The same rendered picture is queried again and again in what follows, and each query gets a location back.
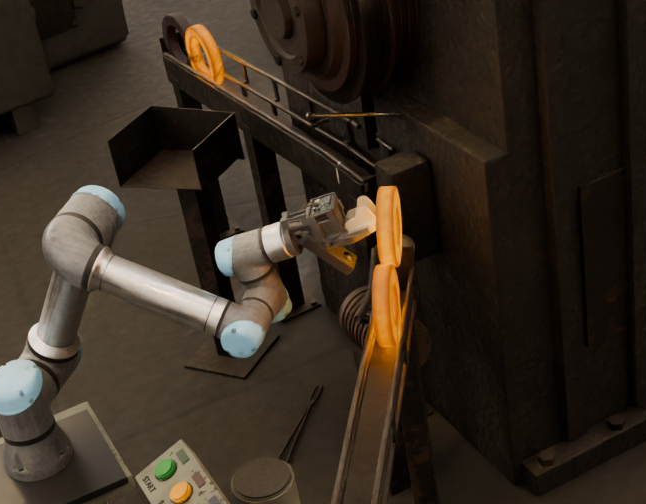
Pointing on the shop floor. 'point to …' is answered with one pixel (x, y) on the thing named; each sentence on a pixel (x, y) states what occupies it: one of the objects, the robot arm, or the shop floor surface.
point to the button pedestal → (157, 488)
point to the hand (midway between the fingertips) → (388, 218)
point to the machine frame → (528, 223)
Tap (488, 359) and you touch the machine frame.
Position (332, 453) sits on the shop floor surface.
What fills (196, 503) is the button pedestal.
